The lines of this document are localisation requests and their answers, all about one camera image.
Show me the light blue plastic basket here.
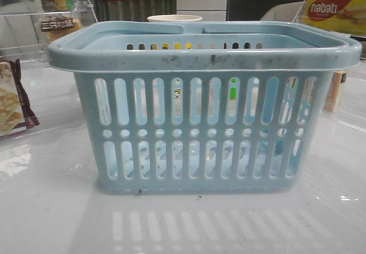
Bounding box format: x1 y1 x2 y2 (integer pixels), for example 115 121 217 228
48 21 362 194

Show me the packaged bread with brown label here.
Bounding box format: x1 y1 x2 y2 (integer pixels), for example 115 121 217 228
34 11 83 51

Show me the beige paper cup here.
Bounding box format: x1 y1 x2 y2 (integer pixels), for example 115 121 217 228
147 14 202 22

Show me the yellow nabati wafer box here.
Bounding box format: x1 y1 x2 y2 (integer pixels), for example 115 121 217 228
302 0 365 36

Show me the beige biscuit box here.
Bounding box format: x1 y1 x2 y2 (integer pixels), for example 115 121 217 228
323 70 348 113

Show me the brown cracker snack bag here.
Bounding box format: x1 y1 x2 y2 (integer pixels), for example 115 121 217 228
1 59 39 137

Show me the clear acrylic left shelf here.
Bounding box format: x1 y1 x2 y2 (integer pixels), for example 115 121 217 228
0 0 98 57

